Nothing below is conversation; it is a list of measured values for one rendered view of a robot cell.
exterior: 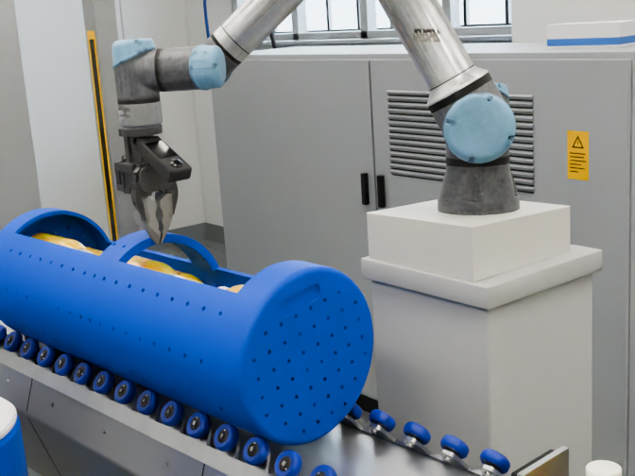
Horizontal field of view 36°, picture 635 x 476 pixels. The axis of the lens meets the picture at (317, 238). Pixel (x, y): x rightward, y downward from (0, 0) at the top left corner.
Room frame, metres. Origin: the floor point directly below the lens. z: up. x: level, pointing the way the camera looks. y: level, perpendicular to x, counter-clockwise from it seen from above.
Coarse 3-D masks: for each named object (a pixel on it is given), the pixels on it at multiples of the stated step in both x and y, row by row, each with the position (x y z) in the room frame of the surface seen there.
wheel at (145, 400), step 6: (150, 390) 1.60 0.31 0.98; (144, 396) 1.60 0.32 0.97; (150, 396) 1.59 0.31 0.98; (156, 396) 1.59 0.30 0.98; (138, 402) 1.60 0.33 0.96; (144, 402) 1.59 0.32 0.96; (150, 402) 1.58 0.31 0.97; (156, 402) 1.58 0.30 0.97; (138, 408) 1.59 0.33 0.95; (144, 408) 1.58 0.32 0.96; (150, 408) 1.58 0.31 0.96; (156, 408) 1.58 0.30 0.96; (144, 414) 1.58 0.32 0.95; (150, 414) 1.58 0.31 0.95
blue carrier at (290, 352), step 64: (0, 256) 1.94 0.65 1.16; (64, 256) 1.78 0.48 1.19; (128, 256) 1.68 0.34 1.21; (192, 256) 1.82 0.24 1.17; (64, 320) 1.71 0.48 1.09; (128, 320) 1.55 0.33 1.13; (192, 320) 1.43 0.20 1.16; (256, 320) 1.35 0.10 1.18; (320, 320) 1.43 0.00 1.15; (192, 384) 1.43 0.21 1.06; (256, 384) 1.34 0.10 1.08; (320, 384) 1.43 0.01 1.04
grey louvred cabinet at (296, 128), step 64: (256, 64) 4.09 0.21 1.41; (320, 64) 3.75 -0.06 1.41; (384, 64) 3.47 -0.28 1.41; (512, 64) 3.01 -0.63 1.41; (576, 64) 2.82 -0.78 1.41; (256, 128) 4.12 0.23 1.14; (320, 128) 3.77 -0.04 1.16; (384, 128) 3.48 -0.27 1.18; (576, 128) 2.82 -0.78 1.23; (256, 192) 4.15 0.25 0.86; (320, 192) 3.79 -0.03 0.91; (384, 192) 3.49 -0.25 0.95; (576, 192) 2.82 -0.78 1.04; (256, 256) 4.18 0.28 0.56; (320, 256) 3.81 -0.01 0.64
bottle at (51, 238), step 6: (36, 234) 2.03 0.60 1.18; (42, 234) 2.02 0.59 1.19; (48, 234) 2.02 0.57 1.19; (48, 240) 1.98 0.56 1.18; (54, 240) 1.97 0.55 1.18; (60, 240) 1.96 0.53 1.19; (66, 240) 1.95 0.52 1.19; (72, 240) 1.95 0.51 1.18; (72, 246) 1.93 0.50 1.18; (78, 246) 1.93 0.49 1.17; (84, 246) 1.95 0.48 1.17
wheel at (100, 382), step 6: (102, 372) 1.71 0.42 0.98; (108, 372) 1.71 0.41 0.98; (96, 378) 1.71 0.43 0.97; (102, 378) 1.71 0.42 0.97; (108, 378) 1.69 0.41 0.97; (96, 384) 1.70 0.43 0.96; (102, 384) 1.69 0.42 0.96; (108, 384) 1.69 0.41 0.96; (96, 390) 1.69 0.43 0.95; (102, 390) 1.69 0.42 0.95; (108, 390) 1.69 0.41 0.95
